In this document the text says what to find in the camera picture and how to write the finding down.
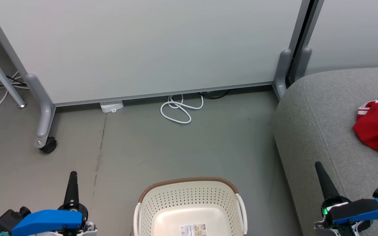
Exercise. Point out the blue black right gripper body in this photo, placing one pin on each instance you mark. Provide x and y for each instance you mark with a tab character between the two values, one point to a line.
356	211

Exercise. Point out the grey partition foot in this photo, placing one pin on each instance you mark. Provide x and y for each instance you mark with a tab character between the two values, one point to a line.
302	64
282	72

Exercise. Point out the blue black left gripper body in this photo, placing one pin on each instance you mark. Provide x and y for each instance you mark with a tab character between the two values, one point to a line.
48	220

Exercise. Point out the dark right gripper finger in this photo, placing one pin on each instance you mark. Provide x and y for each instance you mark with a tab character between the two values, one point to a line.
326	183

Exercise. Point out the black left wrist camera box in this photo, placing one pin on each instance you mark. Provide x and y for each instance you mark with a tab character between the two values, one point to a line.
10	220

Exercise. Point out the printed basket sticker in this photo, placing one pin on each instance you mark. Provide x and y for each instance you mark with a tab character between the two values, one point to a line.
193	230

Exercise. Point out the white power adapter box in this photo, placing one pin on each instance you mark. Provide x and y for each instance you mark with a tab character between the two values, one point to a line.
111	106

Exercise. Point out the grey partition leg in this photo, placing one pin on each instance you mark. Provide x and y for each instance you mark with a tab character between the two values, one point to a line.
44	111

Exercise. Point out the wide white partition panel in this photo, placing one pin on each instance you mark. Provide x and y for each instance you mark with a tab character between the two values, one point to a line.
159	42

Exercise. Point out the black caster wheel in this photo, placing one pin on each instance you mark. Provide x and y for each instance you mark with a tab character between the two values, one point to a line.
49	145

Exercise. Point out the narrow white partition panel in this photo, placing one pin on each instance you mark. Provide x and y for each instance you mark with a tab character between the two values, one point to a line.
353	32

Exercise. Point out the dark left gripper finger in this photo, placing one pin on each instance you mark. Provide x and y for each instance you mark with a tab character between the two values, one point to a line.
72	188

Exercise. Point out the grey fabric sofa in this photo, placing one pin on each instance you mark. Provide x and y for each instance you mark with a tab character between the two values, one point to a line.
320	131

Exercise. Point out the cream perforated laundry basket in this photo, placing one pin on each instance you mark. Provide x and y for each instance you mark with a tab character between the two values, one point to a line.
192	203

